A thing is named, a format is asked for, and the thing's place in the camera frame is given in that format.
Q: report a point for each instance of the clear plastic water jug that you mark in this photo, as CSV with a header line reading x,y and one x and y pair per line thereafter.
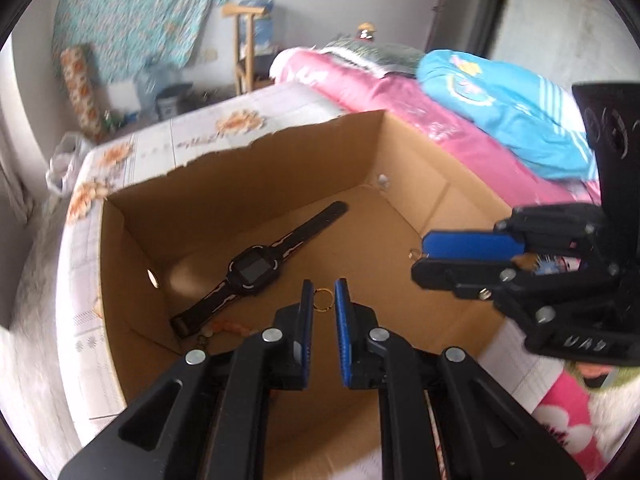
x,y
147,90

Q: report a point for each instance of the grey room door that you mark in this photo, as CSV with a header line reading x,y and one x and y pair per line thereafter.
x,y
475,10

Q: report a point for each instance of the wooden chair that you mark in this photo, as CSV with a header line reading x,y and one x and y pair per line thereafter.
x,y
245,45

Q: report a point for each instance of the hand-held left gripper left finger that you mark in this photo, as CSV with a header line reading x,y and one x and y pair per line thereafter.
x,y
306,340

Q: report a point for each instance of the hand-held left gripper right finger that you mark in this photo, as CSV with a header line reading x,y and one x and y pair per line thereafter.
x,y
343,340

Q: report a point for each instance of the brown cardboard box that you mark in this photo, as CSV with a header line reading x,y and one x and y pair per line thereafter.
x,y
400,200

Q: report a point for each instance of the grey rice cooker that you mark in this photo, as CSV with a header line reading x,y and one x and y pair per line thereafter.
x,y
174,102

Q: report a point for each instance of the orange patterned paper roll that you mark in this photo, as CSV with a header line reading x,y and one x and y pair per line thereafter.
x,y
82,90

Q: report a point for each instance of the grey-green knitted cloth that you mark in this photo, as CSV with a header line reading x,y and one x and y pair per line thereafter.
x,y
375,57

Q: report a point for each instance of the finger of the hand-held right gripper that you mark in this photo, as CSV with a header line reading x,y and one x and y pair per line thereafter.
x,y
470,245
460,277

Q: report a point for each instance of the blue cartoon blanket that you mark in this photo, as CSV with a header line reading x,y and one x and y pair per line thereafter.
x,y
500,105

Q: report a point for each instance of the white plastic bag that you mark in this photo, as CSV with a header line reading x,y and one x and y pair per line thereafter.
x,y
65,165

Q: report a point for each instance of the teal floral hanging cloth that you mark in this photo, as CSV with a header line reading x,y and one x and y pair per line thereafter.
x,y
135,15

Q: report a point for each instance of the small toy figurine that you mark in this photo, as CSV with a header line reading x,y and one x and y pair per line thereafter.
x,y
366,32

